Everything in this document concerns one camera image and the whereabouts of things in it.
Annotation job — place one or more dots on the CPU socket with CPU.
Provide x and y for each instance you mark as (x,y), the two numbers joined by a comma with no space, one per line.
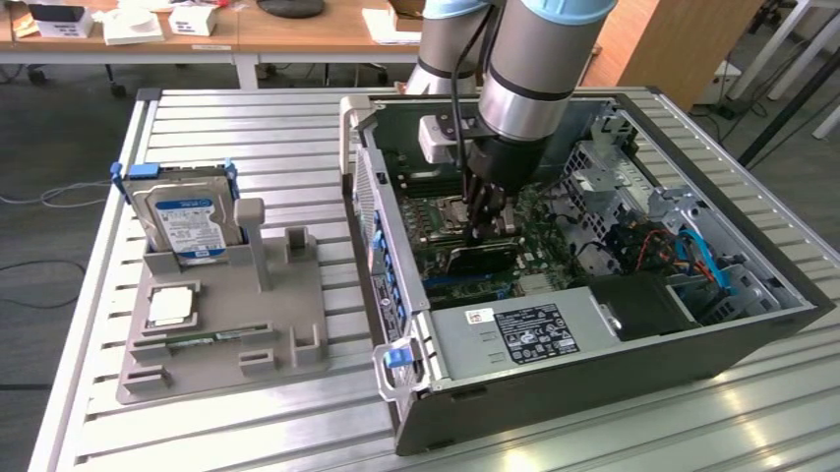
(451,214)

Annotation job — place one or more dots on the black plastic shroud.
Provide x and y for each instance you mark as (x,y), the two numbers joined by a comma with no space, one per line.
(636,310)

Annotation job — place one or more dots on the spare silver CPU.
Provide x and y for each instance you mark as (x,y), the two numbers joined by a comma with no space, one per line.
(170,307)

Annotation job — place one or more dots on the green motherboard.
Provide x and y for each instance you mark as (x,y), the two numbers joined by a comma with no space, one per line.
(545,246)

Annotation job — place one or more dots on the blue expansion slot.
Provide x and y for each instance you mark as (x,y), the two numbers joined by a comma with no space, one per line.
(453,281)

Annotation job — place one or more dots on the blue case release latch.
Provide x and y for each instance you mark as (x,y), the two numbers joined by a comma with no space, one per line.
(395,358)

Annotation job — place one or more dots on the white box with black tablet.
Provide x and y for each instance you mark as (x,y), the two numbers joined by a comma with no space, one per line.
(61,27)

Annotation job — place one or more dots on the grey plastic parts rack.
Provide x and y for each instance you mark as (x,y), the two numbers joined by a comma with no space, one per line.
(216,364)

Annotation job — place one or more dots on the white labelled cardboard box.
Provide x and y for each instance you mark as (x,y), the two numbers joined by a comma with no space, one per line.
(194,22)

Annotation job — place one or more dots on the spare green RAM stick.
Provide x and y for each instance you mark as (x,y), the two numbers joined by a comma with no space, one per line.
(203,339)

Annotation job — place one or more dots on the blue card retainer clips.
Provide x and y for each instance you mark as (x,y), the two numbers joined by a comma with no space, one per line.
(377,243)

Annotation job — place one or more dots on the grey power supply unit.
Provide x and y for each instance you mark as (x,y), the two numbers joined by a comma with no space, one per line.
(469,344)

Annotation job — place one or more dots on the brown cardboard box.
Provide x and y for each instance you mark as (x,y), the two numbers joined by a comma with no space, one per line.
(403,10)

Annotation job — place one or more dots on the open black PC case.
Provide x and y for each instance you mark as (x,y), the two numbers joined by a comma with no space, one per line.
(590,393)

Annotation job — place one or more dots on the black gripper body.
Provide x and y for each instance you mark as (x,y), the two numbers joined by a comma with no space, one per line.
(509,164)

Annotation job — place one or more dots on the black Nvidia graphics card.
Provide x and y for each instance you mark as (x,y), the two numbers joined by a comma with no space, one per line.
(482,260)

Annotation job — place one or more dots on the metal disk bay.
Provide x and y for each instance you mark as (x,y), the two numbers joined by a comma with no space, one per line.
(761,290)

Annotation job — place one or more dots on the wooden desk white frame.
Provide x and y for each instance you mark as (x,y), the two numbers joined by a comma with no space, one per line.
(65,43)
(315,29)

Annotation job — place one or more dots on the silver chipset heatsink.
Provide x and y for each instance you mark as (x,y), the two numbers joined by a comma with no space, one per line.
(539,285)

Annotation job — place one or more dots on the white floor box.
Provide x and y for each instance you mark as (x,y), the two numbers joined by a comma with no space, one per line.
(721,83)

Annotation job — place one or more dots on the white frame table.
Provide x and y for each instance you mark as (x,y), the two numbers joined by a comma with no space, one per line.
(752,74)

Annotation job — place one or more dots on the hard disk in blue caddy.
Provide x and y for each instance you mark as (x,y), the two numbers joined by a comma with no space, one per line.
(183,221)

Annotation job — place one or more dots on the white square plastic box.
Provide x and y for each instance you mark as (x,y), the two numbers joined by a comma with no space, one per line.
(133,32)

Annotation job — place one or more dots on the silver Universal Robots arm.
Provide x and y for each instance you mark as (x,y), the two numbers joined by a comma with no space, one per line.
(525,64)

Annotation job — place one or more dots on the silver perforated metal bracket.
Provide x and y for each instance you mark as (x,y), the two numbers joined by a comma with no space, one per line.
(610,196)

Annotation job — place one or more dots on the black round base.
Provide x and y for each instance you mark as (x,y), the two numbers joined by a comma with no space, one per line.
(291,7)

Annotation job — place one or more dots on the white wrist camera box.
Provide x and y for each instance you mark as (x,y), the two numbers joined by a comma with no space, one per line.
(435,142)

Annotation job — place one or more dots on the white paper stack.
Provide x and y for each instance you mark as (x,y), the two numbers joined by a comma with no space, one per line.
(387,29)

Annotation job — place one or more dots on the wooden cabinet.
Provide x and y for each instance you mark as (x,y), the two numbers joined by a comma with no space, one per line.
(682,49)

